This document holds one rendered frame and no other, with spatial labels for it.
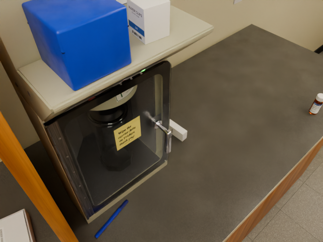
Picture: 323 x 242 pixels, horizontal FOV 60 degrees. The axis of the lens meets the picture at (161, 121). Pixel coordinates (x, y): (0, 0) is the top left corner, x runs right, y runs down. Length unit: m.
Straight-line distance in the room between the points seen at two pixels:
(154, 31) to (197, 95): 0.79
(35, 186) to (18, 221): 0.44
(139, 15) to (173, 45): 0.07
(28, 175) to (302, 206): 1.90
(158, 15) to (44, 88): 0.21
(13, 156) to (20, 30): 0.18
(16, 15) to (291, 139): 0.99
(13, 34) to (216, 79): 1.02
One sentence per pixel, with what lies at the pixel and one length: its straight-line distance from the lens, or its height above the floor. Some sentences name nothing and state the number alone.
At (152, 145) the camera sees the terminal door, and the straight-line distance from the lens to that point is 0.81.
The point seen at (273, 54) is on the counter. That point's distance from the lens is 1.58.
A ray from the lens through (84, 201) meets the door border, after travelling 0.79.
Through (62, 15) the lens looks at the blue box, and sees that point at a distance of 0.38.
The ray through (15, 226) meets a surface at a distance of 0.94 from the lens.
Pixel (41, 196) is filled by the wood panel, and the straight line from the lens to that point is 0.54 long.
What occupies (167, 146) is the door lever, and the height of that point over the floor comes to 1.15.
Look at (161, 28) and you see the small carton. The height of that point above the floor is 1.53.
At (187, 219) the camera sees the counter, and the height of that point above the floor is 0.94.
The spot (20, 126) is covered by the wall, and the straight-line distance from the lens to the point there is 1.12.
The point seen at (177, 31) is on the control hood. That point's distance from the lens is 0.51.
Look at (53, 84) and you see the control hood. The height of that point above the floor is 1.51.
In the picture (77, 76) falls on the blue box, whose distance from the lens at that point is 0.39.
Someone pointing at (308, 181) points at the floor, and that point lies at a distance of 2.30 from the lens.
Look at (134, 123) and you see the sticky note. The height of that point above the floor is 1.26.
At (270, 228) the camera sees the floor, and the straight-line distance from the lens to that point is 2.02.
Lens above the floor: 1.76
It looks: 47 degrees down
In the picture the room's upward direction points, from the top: straight up
